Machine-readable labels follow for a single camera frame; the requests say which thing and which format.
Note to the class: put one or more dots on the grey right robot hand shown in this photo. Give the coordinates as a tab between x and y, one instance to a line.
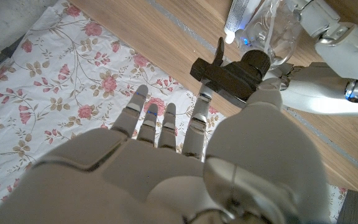
135	186

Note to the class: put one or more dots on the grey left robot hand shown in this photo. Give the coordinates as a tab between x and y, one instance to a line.
337	90

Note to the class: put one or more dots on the clear spray bottle black pump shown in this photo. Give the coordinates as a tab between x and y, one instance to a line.
235	79

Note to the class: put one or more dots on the white toothpaste tube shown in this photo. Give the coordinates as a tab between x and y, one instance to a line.
238	15

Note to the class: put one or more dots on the floral backdrop cloth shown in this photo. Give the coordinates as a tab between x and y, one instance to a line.
57	93

